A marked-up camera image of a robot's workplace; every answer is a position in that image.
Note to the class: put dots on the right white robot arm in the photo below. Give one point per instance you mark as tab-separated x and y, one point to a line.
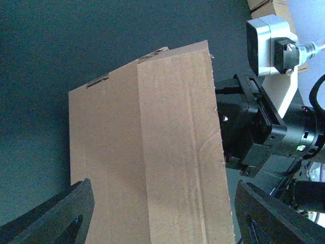
304	140

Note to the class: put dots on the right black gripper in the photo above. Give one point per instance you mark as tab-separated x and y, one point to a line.
251	127

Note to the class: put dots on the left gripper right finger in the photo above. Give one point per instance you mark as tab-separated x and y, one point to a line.
265	219

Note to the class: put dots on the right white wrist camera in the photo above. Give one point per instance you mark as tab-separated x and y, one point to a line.
261	36

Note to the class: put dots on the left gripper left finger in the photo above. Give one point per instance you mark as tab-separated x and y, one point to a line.
64	218

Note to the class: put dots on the cardboard box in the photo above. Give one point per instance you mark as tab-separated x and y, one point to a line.
288	54
147	135

